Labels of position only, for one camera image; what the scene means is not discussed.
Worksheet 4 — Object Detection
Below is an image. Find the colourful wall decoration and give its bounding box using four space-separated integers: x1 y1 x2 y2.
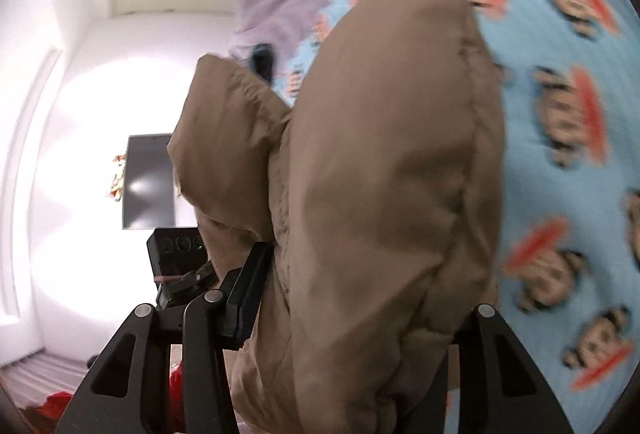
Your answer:
105 154 128 201

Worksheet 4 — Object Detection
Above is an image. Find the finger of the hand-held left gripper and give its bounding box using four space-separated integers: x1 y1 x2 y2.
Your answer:
155 260 226 311

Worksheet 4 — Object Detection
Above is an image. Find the tan puffer jacket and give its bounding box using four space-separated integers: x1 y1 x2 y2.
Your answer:
166 0 506 434

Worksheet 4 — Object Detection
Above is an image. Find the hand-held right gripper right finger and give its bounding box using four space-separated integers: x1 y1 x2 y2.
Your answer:
397 303 576 434

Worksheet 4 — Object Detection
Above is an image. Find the grey quilted bedspread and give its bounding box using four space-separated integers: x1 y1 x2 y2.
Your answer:
0 348 93 415

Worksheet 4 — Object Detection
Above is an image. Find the dark teal cloth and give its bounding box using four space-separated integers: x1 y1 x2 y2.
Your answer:
250 42 275 87

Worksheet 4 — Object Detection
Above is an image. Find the blue monkey printed blanket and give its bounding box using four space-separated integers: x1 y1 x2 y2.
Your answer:
272 0 640 434

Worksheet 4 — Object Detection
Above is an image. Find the black wall screen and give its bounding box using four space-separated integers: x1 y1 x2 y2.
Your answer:
121 134 177 231

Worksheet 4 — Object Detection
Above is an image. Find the person's red clothing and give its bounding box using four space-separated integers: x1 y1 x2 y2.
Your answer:
40 358 187 422

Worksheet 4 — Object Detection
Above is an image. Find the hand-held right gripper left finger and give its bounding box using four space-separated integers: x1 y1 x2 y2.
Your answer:
57 243 274 434

